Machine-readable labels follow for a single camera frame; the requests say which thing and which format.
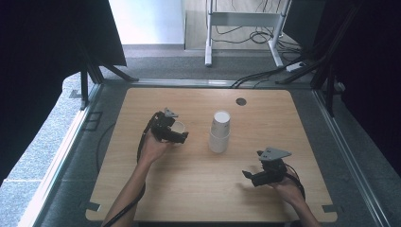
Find white power strip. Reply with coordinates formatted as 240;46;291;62
285;61;305;73

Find black curtain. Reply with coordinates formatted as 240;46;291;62
0;0;128;185
313;0;401;178

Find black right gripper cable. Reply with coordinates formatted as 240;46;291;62
284;163;307;201

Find black floor cables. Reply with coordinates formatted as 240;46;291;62
212;0;305;89

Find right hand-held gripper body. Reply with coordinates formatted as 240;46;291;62
251;147;293;187

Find white metal desk frame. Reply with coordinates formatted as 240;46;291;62
204;0;293;68

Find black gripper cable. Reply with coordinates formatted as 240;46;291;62
284;163;307;201
102;113;159;227

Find white paper cup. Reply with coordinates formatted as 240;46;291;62
208;130;231;155
210;110;232;139
170;120;187;136

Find grey metal floor rail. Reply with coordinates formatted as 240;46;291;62
311;89;393;227
17;82;107;227

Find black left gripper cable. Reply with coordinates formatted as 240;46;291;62
102;113;159;227

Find black tripod stand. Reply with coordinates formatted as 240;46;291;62
72;37;140;111
275;1;367;118

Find person's left hand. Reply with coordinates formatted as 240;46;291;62
138;130;175;166

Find person's right hand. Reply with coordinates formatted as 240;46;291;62
269;170;305;206

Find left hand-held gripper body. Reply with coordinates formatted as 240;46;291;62
150;107;180;143

